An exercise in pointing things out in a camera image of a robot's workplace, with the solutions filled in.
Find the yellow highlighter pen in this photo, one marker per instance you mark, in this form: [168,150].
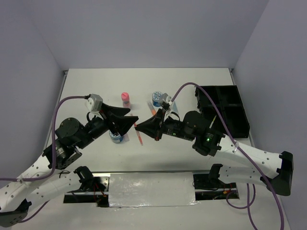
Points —
[212,122]

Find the orange-capped clear highlighter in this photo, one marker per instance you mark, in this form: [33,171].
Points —
[151,107]

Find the purple highlighter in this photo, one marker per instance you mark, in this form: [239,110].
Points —
[126,137]

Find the black four-compartment organizer tray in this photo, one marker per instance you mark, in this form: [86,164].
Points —
[228,101]

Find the silver tape-covered panel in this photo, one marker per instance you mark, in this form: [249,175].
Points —
[151,190]

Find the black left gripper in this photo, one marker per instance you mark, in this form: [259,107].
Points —
[123,123]

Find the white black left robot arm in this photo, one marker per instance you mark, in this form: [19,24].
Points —
[47,177]

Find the blue paint jar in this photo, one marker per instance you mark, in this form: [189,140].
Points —
[116,138]
[155,98]

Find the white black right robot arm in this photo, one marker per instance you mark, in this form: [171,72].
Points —
[272,170]

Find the blue paint jar far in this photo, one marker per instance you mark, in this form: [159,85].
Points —
[155,98]

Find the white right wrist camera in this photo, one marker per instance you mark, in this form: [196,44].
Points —
[166,103]

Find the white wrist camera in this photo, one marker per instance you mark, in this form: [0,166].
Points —
[166,103]
[93,103]

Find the blue paint jar near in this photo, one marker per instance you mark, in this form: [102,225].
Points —
[116,138]

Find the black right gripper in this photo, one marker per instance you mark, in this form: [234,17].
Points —
[151,126]

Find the pink-capped marker tube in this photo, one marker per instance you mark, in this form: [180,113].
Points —
[125,99]

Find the blue highlighter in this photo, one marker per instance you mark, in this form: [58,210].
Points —
[174,108]

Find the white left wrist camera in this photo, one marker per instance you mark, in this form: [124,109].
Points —
[93,103]

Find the orange pen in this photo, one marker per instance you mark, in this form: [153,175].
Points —
[138,135]

